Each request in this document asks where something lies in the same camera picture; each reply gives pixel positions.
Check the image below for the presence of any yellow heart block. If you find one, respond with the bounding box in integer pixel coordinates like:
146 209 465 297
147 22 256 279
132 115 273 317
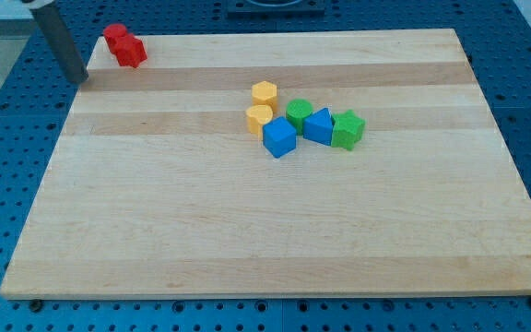
245 104 273 139

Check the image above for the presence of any green circle block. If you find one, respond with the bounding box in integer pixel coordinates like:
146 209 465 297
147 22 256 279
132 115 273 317
286 99 313 136

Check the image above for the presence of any red circle block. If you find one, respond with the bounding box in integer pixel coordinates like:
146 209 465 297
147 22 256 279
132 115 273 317
102 23 128 54

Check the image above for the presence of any blue cube block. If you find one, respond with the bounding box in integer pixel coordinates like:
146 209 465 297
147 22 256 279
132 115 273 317
263 117 297 159

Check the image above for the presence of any blue triangle block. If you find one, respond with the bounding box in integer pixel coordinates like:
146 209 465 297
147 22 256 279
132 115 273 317
302 108 333 146

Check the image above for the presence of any yellow hexagon block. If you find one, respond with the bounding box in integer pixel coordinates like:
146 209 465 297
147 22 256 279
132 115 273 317
252 81 277 113

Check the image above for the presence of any green star block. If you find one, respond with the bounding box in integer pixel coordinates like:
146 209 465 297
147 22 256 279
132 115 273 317
331 110 366 151

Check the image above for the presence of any wooden board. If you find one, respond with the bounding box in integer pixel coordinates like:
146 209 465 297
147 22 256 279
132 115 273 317
0 29 531 300

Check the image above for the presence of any red star block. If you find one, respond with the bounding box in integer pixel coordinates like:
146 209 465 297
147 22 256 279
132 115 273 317
114 33 148 68

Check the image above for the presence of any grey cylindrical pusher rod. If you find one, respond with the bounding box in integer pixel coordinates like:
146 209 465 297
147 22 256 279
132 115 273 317
24 0 89 85

